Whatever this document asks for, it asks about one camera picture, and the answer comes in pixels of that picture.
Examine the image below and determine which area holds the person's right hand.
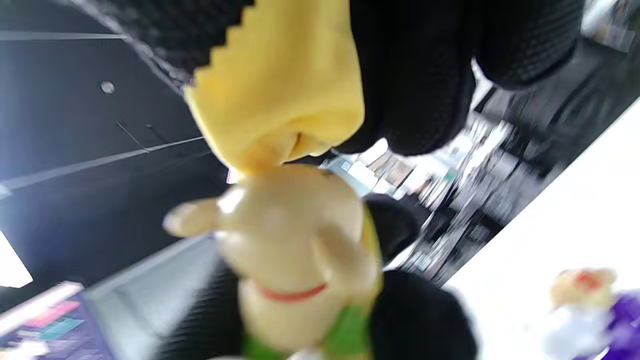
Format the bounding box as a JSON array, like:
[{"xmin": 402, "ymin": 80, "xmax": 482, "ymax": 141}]
[{"xmin": 70, "ymin": 0, "xmax": 587, "ymax": 156}]

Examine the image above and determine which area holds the yellow green base bear ornament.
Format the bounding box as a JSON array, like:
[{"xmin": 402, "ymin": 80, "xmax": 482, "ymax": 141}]
[{"xmin": 162, "ymin": 162, "xmax": 386, "ymax": 360}]

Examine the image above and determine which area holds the person's left hand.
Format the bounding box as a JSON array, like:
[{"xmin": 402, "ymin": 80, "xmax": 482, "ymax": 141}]
[{"xmin": 155, "ymin": 192, "xmax": 479, "ymax": 360}]

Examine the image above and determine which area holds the yellow cleaning cloth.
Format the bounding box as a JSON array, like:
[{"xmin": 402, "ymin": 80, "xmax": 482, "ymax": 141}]
[{"xmin": 182, "ymin": 0, "xmax": 366, "ymax": 173}]

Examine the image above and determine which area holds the purple base bear ornament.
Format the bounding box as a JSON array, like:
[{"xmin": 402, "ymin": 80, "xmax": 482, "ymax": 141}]
[{"xmin": 542, "ymin": 267, "xmax": 640, "ymax": 360}]

